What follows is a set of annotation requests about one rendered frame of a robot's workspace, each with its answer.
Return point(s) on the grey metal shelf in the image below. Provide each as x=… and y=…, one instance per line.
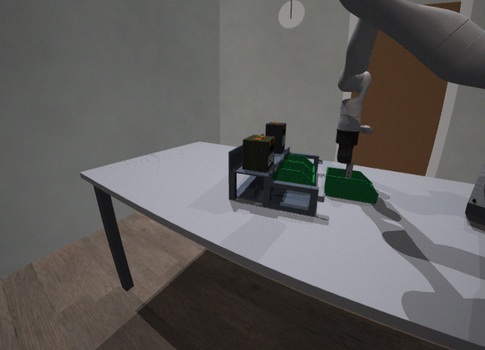
x=258, y=186

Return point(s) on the dark green case with orange latches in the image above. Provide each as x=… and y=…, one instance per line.
x=258, y=152

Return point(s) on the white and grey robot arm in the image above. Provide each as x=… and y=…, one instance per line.
x=446, y=42

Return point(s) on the green bin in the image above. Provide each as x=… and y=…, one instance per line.
x=294, y=173
x=300, y=159
x=336, y=185

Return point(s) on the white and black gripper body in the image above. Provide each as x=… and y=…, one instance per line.
x=347, y=136

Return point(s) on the black tool case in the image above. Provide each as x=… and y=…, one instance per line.
x=278, y=131

